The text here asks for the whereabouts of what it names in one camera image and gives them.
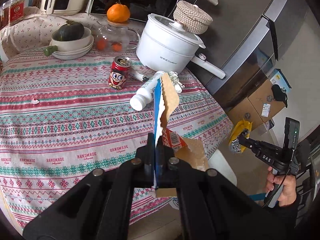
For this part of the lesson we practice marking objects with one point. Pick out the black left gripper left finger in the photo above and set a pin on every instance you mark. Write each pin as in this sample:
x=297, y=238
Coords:
x=99, y=206

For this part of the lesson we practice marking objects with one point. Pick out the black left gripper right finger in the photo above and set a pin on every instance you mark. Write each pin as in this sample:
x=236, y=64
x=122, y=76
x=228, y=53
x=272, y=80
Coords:
x=210, y=206

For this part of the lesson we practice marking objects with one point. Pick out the yellow snack wrapper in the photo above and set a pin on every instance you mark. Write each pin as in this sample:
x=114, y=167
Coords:
x=242, y=129

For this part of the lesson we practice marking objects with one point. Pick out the torn brown cardboard box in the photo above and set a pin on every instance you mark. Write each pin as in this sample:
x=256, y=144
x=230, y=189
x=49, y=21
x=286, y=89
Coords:
x=168, y=143

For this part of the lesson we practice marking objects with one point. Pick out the red cartoon drink can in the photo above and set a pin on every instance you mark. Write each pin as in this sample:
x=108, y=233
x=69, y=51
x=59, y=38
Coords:
x=120, y=69

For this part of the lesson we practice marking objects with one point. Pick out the person's right hand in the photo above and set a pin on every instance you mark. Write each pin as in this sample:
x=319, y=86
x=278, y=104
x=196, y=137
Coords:
x=287, y=192

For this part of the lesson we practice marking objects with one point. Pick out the brown cardboard box on floor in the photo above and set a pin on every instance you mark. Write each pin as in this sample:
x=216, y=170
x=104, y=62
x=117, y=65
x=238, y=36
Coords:
x=257, y=108

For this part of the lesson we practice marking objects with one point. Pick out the patterned knit tablecloth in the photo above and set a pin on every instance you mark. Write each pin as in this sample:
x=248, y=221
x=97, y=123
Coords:
x=80, y=124

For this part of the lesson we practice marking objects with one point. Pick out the white yogurt bottle with label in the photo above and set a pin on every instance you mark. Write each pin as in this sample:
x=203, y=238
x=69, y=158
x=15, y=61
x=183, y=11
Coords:
x=144, y=95

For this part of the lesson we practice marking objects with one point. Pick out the crumpled white paper wrapper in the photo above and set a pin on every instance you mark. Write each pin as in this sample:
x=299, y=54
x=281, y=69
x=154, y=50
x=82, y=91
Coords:
x=176, y=82

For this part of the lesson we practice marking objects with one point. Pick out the small white paper scrap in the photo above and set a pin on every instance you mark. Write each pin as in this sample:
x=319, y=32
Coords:
x=35, y=101

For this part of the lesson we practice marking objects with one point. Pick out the small white paper packet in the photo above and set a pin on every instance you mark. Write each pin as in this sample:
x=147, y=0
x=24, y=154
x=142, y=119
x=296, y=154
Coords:
x=138, y=76

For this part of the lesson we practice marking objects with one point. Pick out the grey refrigerator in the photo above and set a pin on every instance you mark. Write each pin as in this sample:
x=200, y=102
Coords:
x=246, y=39

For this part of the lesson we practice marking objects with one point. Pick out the stacked white plates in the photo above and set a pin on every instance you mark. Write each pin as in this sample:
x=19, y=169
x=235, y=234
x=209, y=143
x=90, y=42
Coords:
x=75, y=54

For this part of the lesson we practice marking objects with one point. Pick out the small mandarin in teapot right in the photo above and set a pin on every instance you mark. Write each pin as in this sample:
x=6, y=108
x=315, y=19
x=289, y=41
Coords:
x=116, y=46

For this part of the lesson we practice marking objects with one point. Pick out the small mandarin in teapot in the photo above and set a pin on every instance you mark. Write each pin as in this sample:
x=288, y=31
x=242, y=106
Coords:
x=101, y=44
x=116, y=46

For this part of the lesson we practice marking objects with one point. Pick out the small mandarin in teapot left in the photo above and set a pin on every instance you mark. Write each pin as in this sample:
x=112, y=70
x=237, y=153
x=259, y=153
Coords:
x=101, y=44

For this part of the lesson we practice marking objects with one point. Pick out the white electric cooking pot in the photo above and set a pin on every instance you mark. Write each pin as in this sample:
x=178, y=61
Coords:
x=165, y=45

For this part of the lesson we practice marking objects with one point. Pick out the woven beige lidded basket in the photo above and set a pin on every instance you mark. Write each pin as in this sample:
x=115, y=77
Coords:
x=193, y=19

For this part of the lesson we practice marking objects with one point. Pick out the glass teapot with wooden lid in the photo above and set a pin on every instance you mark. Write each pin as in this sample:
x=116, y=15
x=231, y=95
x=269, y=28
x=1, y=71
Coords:
x=118, y=32

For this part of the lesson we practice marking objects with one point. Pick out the dark green pumpkin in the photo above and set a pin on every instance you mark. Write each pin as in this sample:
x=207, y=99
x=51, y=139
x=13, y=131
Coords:
x=69, y=32

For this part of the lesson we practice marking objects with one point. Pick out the floral white cloth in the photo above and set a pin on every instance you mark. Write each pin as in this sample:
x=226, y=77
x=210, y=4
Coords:
x=36, y=30

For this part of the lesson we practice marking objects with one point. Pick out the large orange mandarin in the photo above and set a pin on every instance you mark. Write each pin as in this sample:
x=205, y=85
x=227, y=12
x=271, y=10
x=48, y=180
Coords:
x=118, y=13

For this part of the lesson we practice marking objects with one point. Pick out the red tea tin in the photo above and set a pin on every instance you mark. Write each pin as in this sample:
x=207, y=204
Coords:
x=12, y=11

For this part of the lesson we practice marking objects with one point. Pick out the cream bowl with green handle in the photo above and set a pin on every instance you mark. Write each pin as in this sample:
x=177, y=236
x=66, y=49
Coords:
x=68, y=45

